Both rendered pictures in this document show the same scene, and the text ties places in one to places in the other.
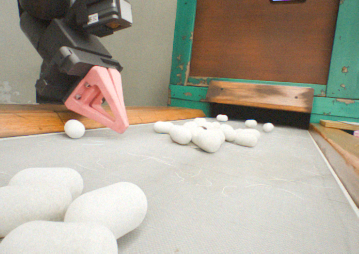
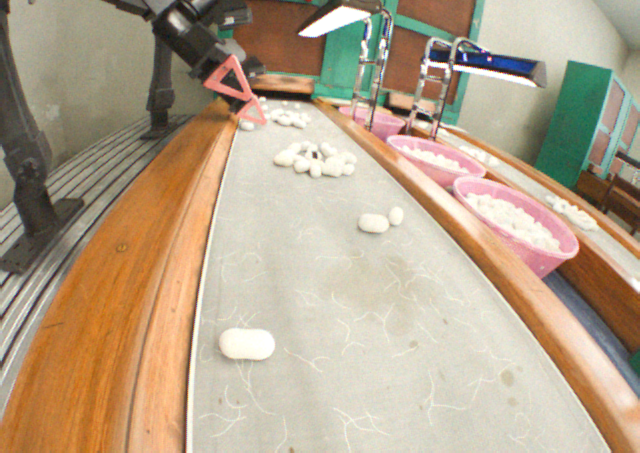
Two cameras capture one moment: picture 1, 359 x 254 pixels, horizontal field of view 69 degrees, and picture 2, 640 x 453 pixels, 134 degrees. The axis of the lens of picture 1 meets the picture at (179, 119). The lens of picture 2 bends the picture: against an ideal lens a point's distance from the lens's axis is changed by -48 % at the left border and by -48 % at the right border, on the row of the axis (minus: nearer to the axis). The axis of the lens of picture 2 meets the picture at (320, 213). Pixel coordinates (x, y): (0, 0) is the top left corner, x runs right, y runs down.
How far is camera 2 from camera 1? 0.50 m
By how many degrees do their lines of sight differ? 46
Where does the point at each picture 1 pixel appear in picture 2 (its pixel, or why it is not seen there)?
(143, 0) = not seen: outside the picture
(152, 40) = not seen: hidden behind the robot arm
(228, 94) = (264, 82)
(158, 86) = not seen: hidden behind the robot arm
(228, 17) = (259, 28)
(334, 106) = (323, 89)
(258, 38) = (280, 44)
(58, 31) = (235, 82)
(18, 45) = (28, 58)
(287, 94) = (300, 83)
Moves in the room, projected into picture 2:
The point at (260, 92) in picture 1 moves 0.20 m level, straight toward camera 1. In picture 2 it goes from (284, 81) to (295, 85)
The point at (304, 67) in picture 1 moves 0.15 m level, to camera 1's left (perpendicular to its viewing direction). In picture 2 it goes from (308, 65) to (279, 61)
